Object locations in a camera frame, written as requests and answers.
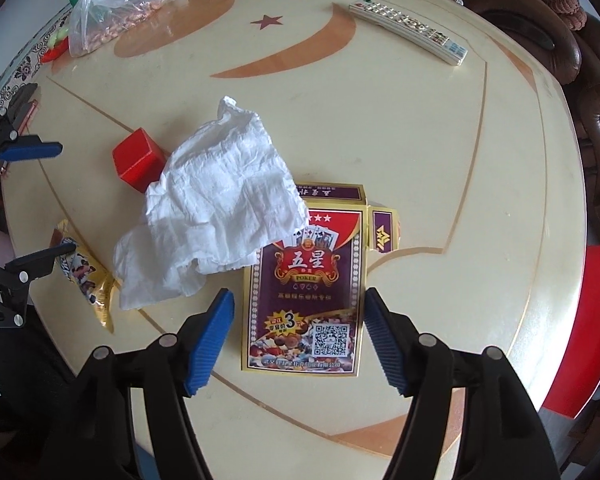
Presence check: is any pink phone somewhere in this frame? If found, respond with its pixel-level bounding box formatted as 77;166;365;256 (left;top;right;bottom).
14;100;38;134

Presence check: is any white tissue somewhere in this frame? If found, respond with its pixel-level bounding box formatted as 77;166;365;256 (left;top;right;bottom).
114;96;310;310

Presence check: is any white remote control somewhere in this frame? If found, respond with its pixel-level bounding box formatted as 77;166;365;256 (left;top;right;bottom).
349;0;468;66

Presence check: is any brown leather armchair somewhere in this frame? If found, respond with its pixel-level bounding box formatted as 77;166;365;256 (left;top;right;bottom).
564;15;600;241

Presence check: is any red cube box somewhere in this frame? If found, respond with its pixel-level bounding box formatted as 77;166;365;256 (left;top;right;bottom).
112;128;168;193

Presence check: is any clear plastic bag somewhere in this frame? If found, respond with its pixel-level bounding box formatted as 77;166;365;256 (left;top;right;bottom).
68;0;170;58

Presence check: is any yellow snack wrapper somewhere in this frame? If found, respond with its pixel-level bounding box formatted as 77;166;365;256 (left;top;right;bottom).
50;219;114;334

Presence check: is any red plastic chair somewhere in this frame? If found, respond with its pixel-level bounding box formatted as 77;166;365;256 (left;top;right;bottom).
543;245;600;419

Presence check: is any purple poker card box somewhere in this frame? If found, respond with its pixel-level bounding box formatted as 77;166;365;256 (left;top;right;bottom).
242;183;400;376

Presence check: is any pink cushion on sofa back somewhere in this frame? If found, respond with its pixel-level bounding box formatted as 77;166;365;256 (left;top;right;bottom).
543;0;588;30

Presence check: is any brown leather sofa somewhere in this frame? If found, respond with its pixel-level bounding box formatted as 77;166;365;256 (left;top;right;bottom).
463;0;582;84

